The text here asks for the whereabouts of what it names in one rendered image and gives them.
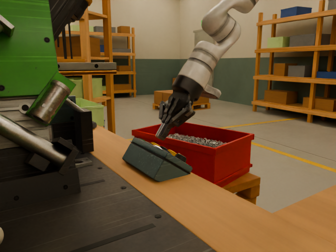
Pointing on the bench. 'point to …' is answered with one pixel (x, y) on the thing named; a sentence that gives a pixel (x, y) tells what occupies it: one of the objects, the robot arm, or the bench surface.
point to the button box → (155, 161)
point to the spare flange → (83, 162)
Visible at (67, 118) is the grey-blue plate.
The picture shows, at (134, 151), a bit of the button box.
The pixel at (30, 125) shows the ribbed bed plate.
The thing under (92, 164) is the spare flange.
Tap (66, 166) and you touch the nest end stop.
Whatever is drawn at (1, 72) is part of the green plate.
